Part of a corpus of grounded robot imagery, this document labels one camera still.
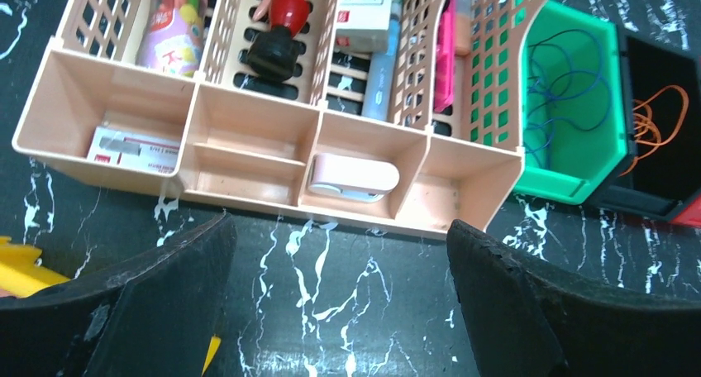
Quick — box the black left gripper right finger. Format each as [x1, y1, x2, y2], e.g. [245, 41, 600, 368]
[446, 220, 700, 376]

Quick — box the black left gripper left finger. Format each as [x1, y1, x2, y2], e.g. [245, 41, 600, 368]
[0, 212, 239, 377]

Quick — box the orange wire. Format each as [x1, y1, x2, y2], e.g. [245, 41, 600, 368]
[619, 84, 690, 177]

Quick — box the purple wire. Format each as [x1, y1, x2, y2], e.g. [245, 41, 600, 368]
[522, 29, 613, 170]

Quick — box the yellow tray with pens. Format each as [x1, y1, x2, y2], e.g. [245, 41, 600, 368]
[0, 236, 223, 377]

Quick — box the white staples box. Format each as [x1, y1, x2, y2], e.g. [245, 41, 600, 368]
[86, 126, 180, 174]

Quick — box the beige plastic file organizer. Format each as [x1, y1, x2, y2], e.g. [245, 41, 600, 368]
[12, 0, 548, 238]

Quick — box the red storage bin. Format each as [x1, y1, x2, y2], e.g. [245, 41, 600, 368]
[671, 196, 701, 228]

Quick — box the green storage bin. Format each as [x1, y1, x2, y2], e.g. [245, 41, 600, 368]
[514, 1, 628, 205]

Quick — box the light blue marker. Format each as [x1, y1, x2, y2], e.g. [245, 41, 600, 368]
[361, 15, 400, 122]

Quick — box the pink glue bottle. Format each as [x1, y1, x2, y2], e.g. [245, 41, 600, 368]
[136, 0, 207, 77]

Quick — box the black storage bin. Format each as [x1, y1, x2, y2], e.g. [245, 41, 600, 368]
[588, 26, 700, 222]

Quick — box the red and black stamp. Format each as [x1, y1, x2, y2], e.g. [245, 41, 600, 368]
[247, 0, 310, 82]

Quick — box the orange eraser block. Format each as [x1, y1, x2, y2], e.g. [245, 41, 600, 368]
[455, 13, 472, 56]

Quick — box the white cardboard box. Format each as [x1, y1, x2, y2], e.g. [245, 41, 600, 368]
[336, 0, 392, 54]

